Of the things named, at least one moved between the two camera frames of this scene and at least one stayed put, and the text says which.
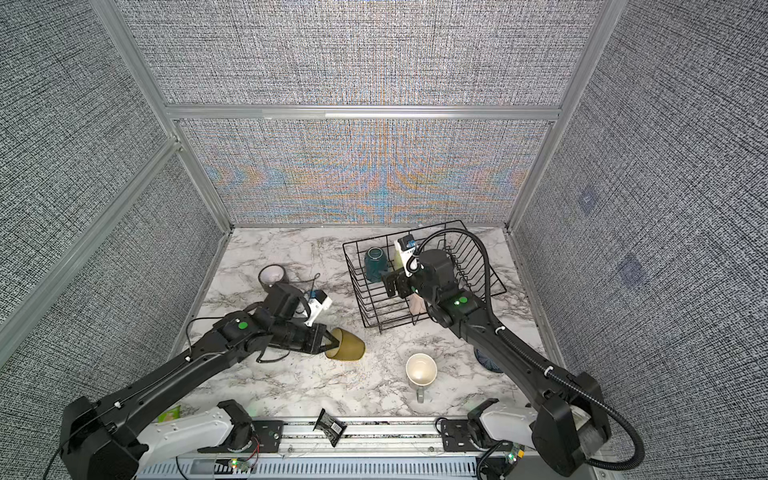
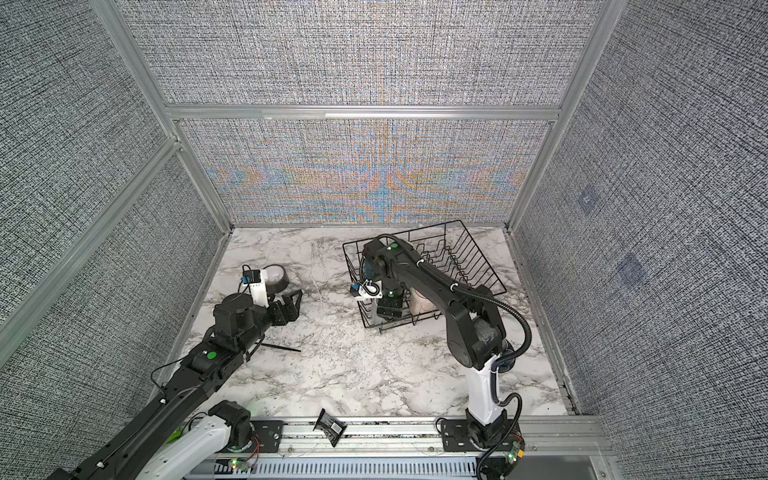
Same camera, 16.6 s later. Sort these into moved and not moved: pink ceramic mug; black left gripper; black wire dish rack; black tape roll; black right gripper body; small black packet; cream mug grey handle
Moved: cream mug grey handle; black right gripper body; black left gripper
Not moved: black wire dish rack; small black packet; black tape roll; pink ceramic mug
